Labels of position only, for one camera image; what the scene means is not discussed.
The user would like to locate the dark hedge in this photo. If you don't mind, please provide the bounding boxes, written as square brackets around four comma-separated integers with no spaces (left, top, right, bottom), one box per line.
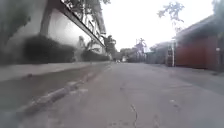
[80,49,112,63]

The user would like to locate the dark tree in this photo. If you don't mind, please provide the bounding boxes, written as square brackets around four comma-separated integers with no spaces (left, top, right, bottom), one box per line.
[102,34,118,58]

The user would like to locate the row of distant trees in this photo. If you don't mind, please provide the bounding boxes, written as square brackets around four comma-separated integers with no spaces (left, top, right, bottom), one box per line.
[114,37,148,64]

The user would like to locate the grey concrete road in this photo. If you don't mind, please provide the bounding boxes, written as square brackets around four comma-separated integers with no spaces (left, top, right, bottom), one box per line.
[16,61,224,128]

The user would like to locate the grey fence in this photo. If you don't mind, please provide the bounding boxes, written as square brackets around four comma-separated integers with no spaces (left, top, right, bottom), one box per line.
[145,41,172,65]

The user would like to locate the white building with railing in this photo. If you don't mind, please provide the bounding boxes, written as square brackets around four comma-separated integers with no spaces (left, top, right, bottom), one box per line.
[0,0,108,64]

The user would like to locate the dark bush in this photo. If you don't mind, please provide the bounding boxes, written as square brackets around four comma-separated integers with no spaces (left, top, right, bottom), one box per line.
[23,34,77,65]

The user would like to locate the thin leafy tree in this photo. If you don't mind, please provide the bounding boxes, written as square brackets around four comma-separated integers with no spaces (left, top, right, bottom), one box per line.
[157,1,186,33]

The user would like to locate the concrete gutter strip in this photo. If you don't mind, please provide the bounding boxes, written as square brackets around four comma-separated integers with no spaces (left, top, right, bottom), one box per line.
[0,63,109,116]

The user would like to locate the raised concrete kerb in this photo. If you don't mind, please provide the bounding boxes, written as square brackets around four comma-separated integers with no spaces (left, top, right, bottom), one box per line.
[0,60,111,83]

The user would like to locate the red walled building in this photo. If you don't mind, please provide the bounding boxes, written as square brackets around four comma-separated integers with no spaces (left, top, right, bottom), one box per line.
[174,13,224,72]

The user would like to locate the white gate post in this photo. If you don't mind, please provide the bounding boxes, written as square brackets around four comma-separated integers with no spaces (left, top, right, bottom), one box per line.
[165,39,177,68]

